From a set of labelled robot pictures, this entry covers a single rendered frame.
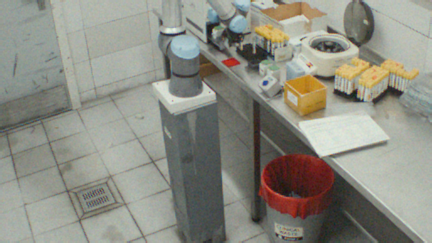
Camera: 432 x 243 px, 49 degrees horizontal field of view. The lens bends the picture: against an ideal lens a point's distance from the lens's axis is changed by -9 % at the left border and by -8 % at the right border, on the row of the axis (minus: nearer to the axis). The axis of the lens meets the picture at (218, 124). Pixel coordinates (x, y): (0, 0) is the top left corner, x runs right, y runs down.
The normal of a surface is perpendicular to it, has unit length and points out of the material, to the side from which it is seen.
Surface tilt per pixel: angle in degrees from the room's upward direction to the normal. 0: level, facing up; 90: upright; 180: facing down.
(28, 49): 90
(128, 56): 90
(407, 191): 0
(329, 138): 1
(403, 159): 0
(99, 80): 90
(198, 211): 90
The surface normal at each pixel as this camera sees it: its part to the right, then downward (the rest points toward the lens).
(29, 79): 0.46, 0.48
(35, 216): -0.05, -0.83
